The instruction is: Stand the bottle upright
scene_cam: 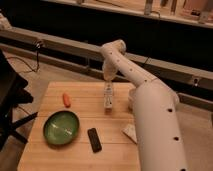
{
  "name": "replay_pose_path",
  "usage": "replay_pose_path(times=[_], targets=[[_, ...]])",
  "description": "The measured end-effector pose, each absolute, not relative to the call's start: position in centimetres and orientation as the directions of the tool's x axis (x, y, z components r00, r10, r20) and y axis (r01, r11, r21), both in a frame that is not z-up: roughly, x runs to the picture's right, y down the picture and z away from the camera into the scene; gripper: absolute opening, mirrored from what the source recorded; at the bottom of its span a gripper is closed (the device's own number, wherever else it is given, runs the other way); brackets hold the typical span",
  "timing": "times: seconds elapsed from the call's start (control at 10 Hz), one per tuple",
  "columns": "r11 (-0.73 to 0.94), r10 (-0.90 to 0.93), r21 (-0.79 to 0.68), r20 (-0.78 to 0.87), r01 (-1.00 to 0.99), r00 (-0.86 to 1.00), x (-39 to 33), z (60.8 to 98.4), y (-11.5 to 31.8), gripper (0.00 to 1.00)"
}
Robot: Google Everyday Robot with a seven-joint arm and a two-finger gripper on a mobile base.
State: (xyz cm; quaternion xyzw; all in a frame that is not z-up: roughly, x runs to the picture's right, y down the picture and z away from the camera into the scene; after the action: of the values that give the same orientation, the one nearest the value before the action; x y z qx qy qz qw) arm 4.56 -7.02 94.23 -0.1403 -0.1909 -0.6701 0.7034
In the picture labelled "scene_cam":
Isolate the green glass bowl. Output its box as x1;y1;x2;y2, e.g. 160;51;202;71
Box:
43;110;80;146

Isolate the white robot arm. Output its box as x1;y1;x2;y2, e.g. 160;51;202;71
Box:
100;39;189;171

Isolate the black remote control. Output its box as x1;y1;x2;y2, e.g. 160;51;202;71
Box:
87;128;102;153

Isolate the orange carrot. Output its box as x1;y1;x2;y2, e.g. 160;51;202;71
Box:
63;93;71;108

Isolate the black chair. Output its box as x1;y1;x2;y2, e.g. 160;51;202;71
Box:
0;49;37;151

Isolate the black cable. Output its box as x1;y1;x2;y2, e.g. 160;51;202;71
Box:
5;39;44;74

